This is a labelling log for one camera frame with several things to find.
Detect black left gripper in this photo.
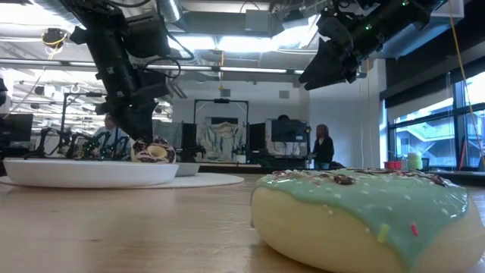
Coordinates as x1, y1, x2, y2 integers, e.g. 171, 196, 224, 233
70, 22, 171, 143

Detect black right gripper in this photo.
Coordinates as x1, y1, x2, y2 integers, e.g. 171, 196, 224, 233
297, 2, 384, 92

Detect large chocolate sprinkled donut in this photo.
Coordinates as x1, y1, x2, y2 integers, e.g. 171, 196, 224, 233
130, 136, 177, 165

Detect large green iced donut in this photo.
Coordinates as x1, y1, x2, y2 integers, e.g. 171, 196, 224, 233
249, 168, 485, 273

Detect grey bowl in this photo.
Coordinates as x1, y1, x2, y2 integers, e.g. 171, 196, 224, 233
175, 162, 201, 177

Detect black computer monitor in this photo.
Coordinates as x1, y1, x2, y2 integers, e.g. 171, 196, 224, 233
0, 113, 34, 143
271, 119, 308, 143

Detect pale draped cloth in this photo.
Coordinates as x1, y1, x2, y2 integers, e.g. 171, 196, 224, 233
196, 121, 247, 164

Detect grey ceiling box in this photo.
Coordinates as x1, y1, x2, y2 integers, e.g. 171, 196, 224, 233
245, 9, 271, 33

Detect large white plate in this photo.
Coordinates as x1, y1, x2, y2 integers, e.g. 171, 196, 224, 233
0, 172, 246, 190

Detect green cylinder container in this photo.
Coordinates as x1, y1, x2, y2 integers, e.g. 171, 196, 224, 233
407, 152, 424, 171

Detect black background stand frame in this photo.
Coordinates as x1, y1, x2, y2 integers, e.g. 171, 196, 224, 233
193, 98, 250, 164

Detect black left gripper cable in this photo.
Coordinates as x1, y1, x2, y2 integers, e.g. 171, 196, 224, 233
142, 32, 195, 80

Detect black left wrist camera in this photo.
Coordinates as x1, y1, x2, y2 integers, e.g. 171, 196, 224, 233
124, 13, 171, 60

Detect silver ceiling duct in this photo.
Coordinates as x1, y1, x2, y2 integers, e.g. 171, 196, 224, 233
157, 0, 183, 24

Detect black ceiling camera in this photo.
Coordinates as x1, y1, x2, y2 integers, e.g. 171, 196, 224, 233
41, 28, 69, 50

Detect yellow hanging cable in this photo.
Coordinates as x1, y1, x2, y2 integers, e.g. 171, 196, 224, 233
449, 0, 485, 168

